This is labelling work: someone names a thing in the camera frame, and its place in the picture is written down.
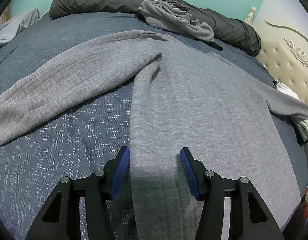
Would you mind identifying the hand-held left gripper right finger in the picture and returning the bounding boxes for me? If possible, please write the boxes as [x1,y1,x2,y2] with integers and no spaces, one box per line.
[180,147,284,240]

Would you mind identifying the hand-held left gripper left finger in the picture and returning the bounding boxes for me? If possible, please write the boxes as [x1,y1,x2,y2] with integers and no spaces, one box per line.
[25,146,130,240]

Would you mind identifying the grey quilted sweater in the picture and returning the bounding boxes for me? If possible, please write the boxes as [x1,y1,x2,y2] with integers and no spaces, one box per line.
[0,29,308,240]

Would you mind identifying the white folded clothes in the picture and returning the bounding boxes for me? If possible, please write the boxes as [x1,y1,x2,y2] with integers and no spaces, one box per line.
[273,80,308,143]

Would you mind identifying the blue bed sheet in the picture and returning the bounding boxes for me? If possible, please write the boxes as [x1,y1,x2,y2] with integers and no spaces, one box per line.
[0,11,308,240]

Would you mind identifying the black crumpled garment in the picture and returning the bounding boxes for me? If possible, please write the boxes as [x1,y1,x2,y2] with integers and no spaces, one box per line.
[209,40,223,51]

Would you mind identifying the cream tufted headboard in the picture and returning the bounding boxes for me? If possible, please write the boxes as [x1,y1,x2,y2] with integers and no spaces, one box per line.
[244,6,308,105]

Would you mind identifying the light grey crumpled garment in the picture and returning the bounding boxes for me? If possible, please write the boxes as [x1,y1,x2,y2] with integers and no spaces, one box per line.
[137,0,215,42]

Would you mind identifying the dark grey rolled duvet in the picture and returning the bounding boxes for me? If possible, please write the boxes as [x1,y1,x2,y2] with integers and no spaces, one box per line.
[49,0,262,57]

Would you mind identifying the pale grey bunched sheet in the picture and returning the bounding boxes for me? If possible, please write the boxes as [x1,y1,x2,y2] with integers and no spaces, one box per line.
[0,7,42,47]

